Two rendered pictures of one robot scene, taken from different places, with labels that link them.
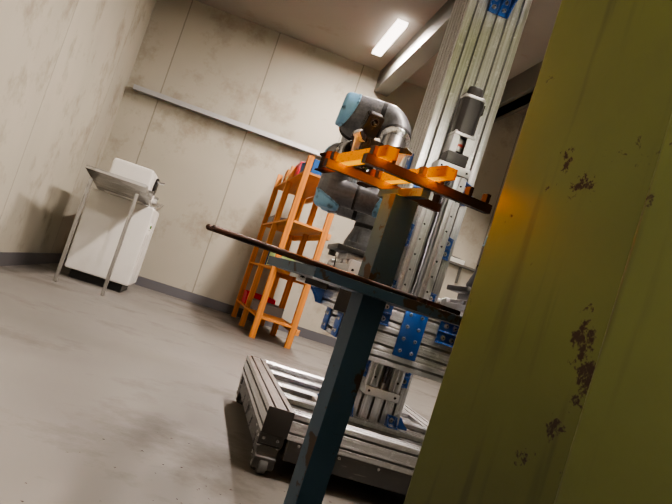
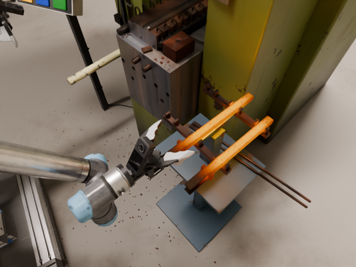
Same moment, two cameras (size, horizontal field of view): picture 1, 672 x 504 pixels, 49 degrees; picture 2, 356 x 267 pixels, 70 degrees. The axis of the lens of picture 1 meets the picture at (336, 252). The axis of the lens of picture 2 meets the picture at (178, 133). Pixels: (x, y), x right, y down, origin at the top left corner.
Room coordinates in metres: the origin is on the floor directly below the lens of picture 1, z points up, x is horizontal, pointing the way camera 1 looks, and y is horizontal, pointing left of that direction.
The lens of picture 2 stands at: (1.92, 0.37, 1.68)
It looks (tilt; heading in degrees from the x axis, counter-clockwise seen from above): 56 degrees down; 250
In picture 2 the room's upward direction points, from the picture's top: straight up
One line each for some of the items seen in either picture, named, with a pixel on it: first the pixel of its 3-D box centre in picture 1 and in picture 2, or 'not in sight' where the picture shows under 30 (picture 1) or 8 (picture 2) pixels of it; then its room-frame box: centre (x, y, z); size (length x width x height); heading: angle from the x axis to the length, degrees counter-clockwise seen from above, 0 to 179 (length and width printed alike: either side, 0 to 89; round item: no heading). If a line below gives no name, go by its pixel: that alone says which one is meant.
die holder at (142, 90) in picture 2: not in sight; (183, 61); (1.50, -0.71, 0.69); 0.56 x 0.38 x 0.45; 25
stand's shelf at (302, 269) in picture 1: (370, 292); (208, 158); (1.61, -0.10, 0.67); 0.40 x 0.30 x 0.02; 113
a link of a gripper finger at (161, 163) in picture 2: not in sight; (162, 159); (1.84, 0.03, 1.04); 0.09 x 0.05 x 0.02; 165
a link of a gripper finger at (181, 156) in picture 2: (356, 142); (178, 159); (1.80, 0.04, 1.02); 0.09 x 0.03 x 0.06; 165
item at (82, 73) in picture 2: not in sight; (100, 63); (1.95, -0.94, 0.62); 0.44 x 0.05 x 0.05; 25
